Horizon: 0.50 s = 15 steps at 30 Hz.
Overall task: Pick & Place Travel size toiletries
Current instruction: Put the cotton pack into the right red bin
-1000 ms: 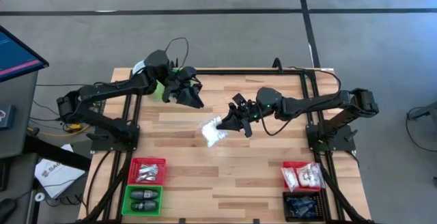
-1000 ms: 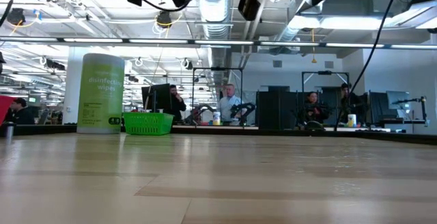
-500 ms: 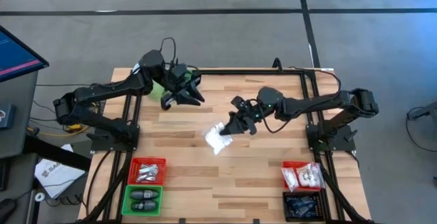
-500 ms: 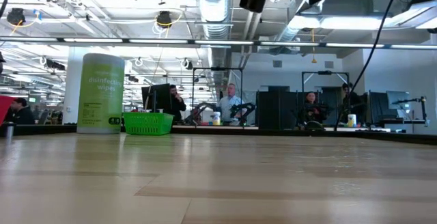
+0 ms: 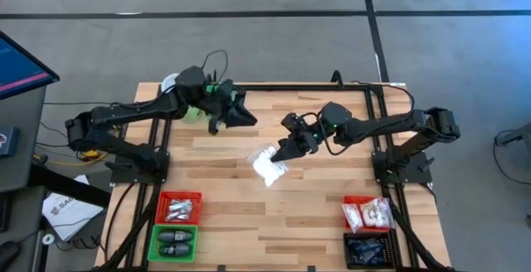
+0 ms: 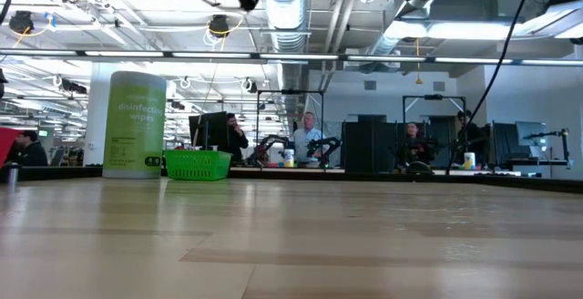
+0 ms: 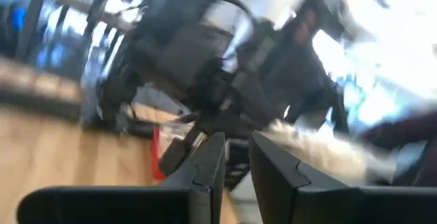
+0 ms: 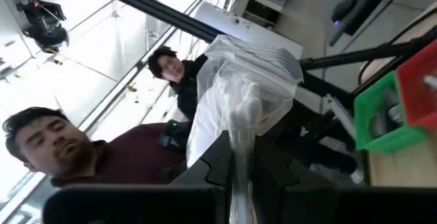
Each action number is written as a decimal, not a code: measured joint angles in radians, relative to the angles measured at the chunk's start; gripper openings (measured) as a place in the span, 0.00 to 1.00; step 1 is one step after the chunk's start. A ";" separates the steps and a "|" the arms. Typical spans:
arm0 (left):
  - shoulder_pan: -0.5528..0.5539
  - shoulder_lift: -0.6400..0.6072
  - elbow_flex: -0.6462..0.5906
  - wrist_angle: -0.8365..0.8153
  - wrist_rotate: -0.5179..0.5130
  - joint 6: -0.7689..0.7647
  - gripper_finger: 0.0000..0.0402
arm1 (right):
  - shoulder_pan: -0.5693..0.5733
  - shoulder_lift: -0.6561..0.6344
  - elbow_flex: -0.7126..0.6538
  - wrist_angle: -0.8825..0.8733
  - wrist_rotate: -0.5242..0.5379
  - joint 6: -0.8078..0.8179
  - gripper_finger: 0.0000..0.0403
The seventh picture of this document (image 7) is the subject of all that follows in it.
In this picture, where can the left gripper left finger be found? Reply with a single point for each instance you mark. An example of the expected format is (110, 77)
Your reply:
(205, 169)

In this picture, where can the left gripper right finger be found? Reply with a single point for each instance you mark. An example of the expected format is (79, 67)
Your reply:
(283, 176)

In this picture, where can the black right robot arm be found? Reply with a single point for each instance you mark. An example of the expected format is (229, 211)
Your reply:
(191, 53)

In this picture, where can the red plastic basket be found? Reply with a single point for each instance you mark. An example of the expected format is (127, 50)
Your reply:
(157, 155)

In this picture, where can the person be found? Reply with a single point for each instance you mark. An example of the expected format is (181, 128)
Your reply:
(399, 132)

